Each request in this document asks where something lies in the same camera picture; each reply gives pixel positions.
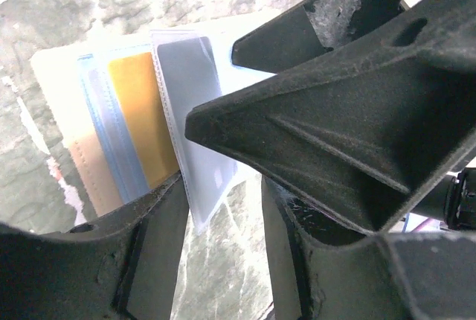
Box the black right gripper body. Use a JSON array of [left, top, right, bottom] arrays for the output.
[[390, 0, 476, 231]]

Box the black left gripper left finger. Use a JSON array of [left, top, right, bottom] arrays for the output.
[[1, 173, 189, 319]]

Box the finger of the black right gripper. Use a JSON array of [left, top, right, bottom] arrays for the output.
[[184, 29, 476, 234], [231, 0, 402, 73]]

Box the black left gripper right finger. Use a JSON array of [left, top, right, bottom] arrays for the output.
[[261, 178, 475, 319]]

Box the beige leather card holder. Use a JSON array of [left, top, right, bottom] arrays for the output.
[[32, 13, 270, 230]]

